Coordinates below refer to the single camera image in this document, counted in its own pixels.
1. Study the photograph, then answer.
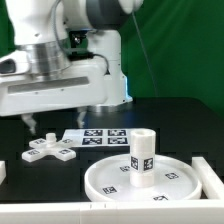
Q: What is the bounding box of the white front fence bar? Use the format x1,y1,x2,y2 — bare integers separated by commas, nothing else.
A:
0,199,224,224

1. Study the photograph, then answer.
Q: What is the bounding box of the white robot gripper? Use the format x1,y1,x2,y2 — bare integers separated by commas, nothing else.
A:
0,62,107,135

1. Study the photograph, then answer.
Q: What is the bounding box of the black camera on stand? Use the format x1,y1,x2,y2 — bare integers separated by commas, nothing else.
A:
65,30,94,61

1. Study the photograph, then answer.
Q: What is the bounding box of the white fence bar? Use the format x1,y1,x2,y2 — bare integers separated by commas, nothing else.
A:
192,157,224,200
0,199,224,224

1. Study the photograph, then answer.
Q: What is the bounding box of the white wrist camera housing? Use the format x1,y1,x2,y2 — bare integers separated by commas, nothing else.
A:
0,50,30,76

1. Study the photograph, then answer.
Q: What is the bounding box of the white round table top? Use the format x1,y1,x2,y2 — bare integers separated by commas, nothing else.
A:
84,154,202,202

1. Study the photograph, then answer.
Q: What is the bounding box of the white right fence bar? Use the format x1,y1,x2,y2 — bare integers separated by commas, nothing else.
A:
192,157,224,200

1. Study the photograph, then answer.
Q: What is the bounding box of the white cross-shaped table base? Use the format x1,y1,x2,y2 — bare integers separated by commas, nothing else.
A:
22,133,76,162

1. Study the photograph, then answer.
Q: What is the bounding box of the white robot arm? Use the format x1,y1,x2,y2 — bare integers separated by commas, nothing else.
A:
0,0,144,131

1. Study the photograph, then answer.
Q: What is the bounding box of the white marker sheet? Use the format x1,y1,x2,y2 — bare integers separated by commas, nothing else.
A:
63,128,132,147

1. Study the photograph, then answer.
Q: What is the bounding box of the grey cable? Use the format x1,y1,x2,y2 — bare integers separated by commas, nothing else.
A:
131,11,159,98

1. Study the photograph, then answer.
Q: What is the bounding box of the white left fence block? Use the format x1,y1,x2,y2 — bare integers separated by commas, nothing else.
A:
0,161,6,185

